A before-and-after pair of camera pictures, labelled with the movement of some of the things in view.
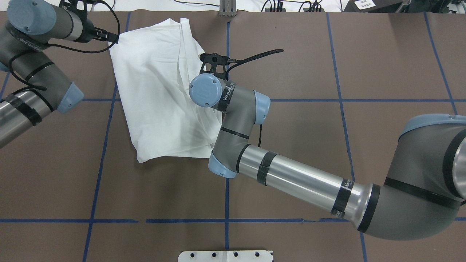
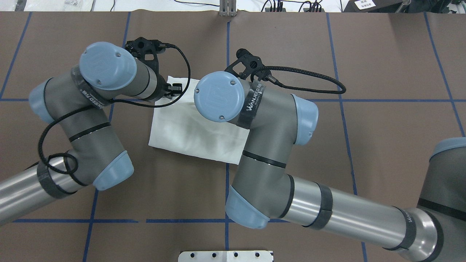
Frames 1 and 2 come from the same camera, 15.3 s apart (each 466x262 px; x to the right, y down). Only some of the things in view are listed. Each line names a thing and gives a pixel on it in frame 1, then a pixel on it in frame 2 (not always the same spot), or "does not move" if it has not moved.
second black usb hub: [305, 9] does not move
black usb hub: [268, 9] does not move
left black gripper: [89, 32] -> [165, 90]
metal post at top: [228, 8] does not move
